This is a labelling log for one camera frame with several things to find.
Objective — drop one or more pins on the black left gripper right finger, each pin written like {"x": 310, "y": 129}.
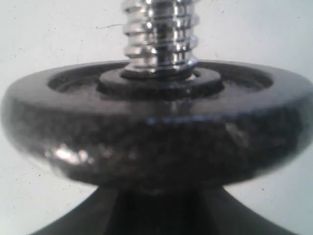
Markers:
{"x": 225, "y": 215}

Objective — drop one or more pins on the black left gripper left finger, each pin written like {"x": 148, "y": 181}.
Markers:
{"x": 91, "y": 217}

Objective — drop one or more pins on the black weight plate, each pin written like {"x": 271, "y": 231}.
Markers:
{"x": 234, "y": 122}

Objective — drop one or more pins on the chrome dumbbell bar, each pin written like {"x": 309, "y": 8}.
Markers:
{"x": 161, "y": 37}

